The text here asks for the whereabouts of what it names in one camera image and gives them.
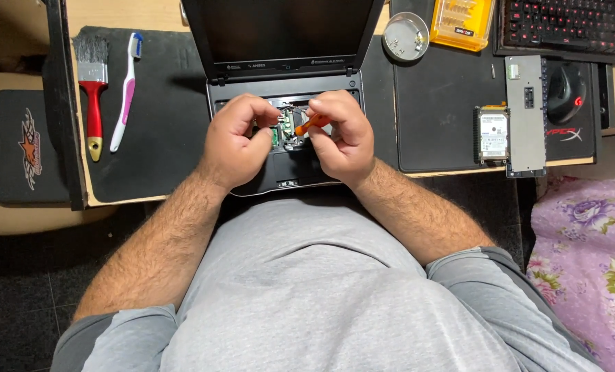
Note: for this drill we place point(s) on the black desk side panel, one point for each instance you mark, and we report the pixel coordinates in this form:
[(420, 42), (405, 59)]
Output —
[(62, 103)]

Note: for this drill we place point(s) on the purple floral cloth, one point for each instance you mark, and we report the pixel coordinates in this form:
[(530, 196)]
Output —
[(581, 268)]

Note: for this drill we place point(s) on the round metal tin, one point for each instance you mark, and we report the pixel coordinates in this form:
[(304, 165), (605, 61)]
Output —
[(405, 37)]

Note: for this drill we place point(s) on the black computer mouse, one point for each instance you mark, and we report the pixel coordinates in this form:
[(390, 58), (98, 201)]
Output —
[(565, 93)]

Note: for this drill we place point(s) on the silver hard drive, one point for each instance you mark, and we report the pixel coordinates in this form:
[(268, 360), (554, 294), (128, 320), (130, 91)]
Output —
[(492, 135)]

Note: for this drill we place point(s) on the pink and white toothbrush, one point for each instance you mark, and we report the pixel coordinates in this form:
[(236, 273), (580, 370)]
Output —
[(126, 95)]

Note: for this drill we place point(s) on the black mouse pad red logo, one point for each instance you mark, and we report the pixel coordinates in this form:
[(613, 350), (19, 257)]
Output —
[(571, 142)]

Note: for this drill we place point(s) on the black work mat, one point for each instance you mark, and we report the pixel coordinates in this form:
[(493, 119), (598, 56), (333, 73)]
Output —
[(441, 119), (152, 129)]

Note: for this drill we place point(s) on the black opened laptop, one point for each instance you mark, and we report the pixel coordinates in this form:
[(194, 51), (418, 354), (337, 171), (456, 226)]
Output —
[(286, 36)]

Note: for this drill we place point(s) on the black pad with star logo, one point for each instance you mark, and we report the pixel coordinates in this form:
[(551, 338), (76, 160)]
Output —
[(28, 150)]

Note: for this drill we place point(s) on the person's left hand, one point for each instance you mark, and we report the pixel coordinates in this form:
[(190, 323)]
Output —
[(230, 144)]

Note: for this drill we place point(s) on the yellow screwdriver bit case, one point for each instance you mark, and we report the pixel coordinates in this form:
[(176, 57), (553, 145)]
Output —
[(462, 23)]

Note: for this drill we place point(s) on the person's grey shirt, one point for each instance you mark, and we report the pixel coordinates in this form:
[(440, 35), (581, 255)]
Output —
[(312, 294)]

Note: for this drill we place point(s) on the removed laptop keyboard plate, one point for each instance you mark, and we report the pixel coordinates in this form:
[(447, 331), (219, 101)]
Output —
[(527, 134)]

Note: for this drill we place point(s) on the black keyboard with red lights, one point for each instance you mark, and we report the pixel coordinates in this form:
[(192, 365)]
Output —
[(571, 26)]

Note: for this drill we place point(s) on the person's right hand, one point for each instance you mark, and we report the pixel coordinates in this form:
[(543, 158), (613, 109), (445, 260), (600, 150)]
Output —
[(346, 139)]

